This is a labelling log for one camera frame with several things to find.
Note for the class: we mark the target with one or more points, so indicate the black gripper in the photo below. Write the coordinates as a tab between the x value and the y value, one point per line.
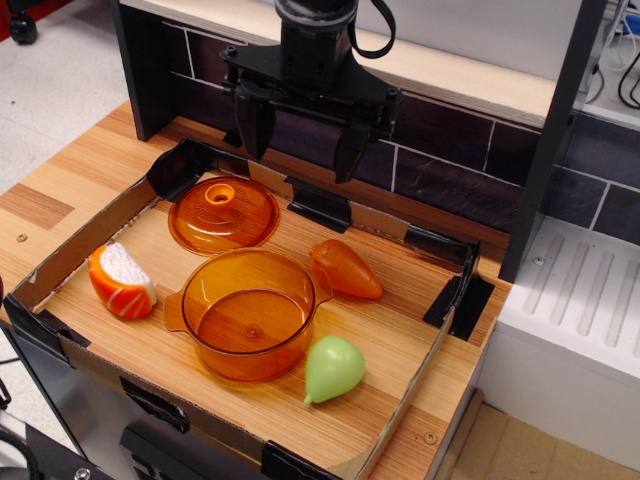
312	72

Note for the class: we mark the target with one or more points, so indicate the salmon sushi toy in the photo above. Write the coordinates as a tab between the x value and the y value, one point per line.
119	281

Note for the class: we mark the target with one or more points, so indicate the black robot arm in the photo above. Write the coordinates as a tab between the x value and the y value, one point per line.
325	13

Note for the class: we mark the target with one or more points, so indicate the orange transparent pot lid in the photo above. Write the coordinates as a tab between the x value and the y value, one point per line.
222	214

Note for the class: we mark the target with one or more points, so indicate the cardboard fence with black tape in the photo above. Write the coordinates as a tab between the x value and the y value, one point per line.
130	389

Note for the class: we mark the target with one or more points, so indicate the orange transparent pot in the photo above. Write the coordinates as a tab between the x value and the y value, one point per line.
249	312

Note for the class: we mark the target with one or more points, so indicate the orange toy carrot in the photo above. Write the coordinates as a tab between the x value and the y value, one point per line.
346	270

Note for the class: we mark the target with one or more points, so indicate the green toy pear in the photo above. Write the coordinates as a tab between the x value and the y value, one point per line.
334	367

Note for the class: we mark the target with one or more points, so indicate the black caster wheel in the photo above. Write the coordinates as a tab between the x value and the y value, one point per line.
23	29

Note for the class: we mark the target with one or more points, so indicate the white ridged sink drainboard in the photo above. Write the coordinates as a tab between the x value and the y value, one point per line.
576	296

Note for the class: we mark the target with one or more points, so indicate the dark vertical post left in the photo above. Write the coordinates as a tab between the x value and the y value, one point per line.
146	68

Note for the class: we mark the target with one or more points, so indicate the dark vertical post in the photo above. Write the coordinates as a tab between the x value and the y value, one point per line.
146	68
556	132

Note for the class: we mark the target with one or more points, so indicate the dark vertical post right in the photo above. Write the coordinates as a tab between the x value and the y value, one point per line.
556	132

